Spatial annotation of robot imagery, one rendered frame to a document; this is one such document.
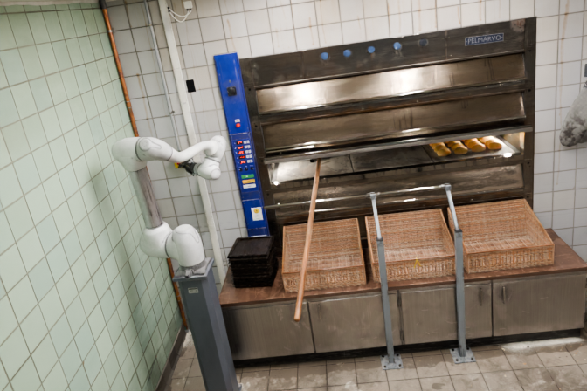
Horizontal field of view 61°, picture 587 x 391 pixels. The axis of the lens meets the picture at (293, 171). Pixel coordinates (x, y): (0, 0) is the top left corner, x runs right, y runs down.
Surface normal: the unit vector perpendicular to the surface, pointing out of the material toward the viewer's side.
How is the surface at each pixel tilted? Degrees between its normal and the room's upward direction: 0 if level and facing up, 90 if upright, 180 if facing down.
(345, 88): 70
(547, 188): 90
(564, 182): 90
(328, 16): 90
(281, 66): 90
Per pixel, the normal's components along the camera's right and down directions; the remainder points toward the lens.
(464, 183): -0.08, 0.00
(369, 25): -0.04, 0.33
